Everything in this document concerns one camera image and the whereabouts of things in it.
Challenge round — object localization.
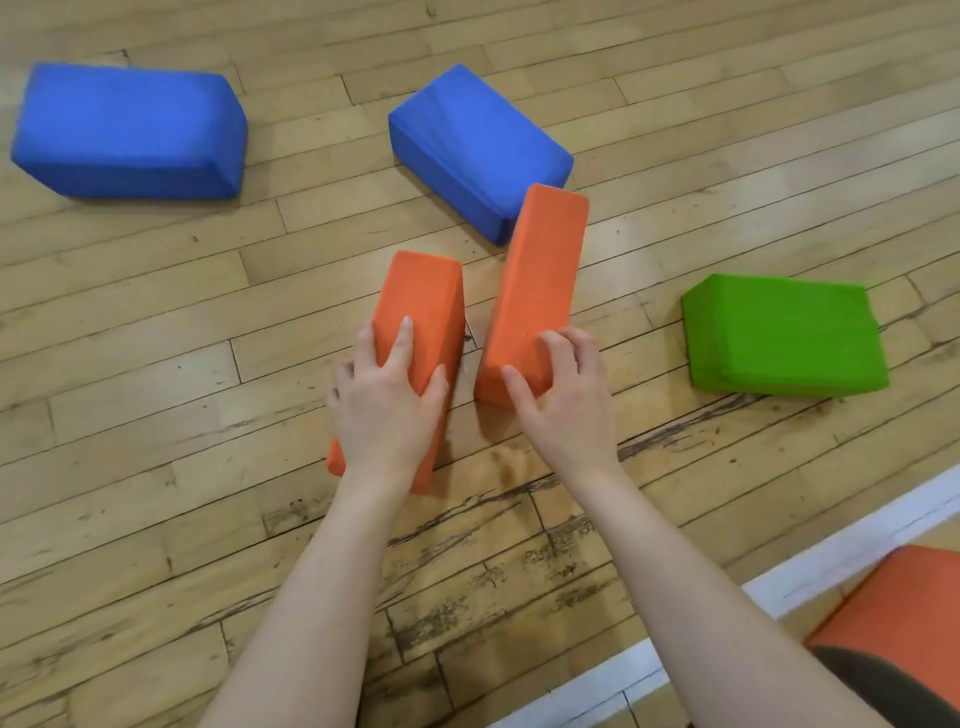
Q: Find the person's left hand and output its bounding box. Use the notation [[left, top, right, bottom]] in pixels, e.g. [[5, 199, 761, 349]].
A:
[[327, 315, 451, 490]]

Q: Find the person's right hand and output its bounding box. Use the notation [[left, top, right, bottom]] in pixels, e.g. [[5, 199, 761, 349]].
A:
[[499, 326, 622, 490]]

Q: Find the orange foam block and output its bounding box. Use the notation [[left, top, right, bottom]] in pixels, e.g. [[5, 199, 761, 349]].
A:
[[804, 544, 960, 712], [326, 249, 467, 496], [473, 183, 591, 408]]

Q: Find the person's right forearm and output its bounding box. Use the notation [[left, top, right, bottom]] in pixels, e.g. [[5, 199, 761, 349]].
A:
[[553, 459, 895, 728]]

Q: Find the person's left forearm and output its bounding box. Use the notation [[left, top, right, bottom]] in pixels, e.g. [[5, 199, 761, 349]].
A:
[[196, 471, 423, 728]]

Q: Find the green foam block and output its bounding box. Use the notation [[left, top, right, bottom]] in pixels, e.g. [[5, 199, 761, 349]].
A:
[[681, 273, 891, 399]]

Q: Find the blue foam block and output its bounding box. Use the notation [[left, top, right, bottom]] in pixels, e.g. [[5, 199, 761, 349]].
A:
[[387, 63, 576, 247], [10, 61, 249, 202]]

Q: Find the dark grey garment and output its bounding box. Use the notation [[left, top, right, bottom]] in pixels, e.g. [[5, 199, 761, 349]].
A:
[[812, 645, 960, 728]]

